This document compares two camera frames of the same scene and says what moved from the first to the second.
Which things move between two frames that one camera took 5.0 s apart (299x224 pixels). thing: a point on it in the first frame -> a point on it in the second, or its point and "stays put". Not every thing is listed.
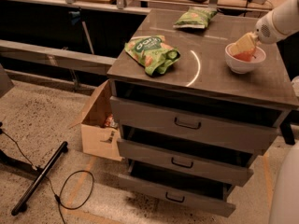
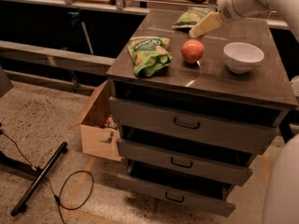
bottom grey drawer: x=176 y=195 stays put
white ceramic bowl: x=241 y=66 stays put
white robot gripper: x=263 y=32 -> x=224 y=9
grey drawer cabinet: x=198 y=97 stays put
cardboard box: x=98 y=125 stays put
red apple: x=246 y=55 -> x=192 y=50
